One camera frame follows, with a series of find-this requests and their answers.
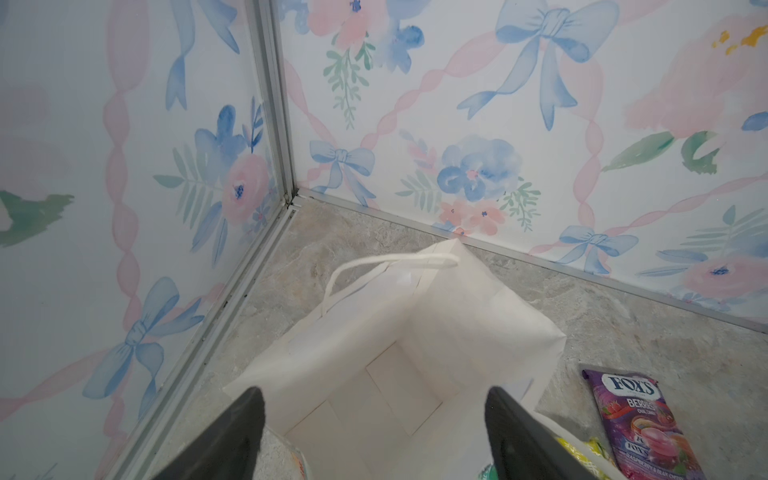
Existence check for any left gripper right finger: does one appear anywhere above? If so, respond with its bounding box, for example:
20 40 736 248
484 386 595 480

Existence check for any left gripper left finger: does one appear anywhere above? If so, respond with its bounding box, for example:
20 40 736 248
155 387 266 480

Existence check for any floral paper gift bag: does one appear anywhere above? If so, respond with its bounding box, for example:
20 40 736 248
225 240 566 479

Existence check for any yellow candy bag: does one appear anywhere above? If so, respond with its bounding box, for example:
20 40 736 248
556 437 614 480

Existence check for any purple berries candy bag upper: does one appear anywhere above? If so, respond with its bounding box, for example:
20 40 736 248
581 368 705 480

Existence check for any left aluminium corner post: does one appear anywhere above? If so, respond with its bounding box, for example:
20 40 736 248
244 0 298 205

